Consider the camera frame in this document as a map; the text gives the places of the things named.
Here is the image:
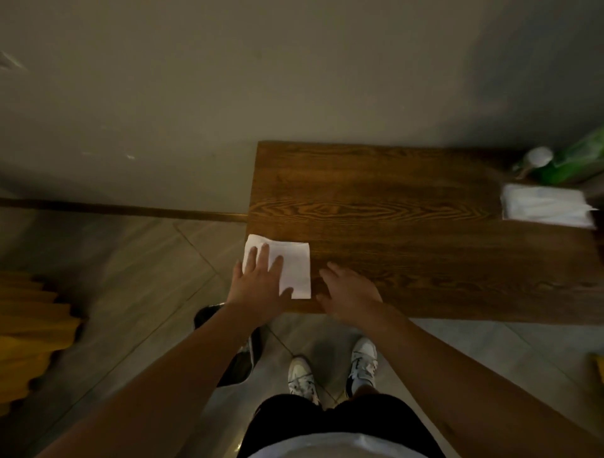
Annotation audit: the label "person's right hand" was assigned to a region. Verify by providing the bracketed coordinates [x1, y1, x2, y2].
[316, 262, 384, 331]

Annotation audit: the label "person's left hand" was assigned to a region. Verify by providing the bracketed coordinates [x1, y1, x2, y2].
[227, 243, 294, 327]

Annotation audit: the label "white paper towel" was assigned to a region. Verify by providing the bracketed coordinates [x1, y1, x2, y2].
[243, 234, 312, 300]

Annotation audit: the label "person's left forearm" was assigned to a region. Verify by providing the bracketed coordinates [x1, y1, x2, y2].
[35, 302, 271, 458]

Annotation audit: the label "person's right forearm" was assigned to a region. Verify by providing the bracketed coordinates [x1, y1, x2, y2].
[362, 302, 604, 458]

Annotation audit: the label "black waste bin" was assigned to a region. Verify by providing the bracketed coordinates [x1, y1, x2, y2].
[193, 303, 264, 388]

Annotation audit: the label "person's left white sneaker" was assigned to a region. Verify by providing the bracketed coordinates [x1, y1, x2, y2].
[288, 356, 321, 406]

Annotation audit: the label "person's white sneaker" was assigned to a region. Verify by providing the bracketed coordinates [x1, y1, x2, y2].
[288, 356, 321, 406]
[346, 337, 378, 398]

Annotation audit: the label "person's right white sneaker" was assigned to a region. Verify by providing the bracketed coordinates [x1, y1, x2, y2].
[346, 337, 378, 398]

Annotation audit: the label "brown wooden table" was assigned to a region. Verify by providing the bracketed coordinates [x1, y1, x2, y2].
[245, 141, 604, 325]

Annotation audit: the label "brown wooden baseboard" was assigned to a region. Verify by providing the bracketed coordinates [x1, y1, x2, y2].
[0, 197, 249, 223]

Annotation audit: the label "black shorts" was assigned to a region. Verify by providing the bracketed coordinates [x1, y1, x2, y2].
[237, 394, 446, 458]

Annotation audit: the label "white shirt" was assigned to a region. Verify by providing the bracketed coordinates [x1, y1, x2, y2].
[249, 433, 428, 458]

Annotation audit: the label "white tissue pile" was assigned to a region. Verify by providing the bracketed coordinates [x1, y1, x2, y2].
[500, 183, 599, 230]

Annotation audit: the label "white round cap bottle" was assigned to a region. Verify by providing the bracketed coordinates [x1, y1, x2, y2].
[513, 146, 555, 180]

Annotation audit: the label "green wet wipes pack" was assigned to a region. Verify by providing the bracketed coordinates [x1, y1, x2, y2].
[538, 125, 604, 186]

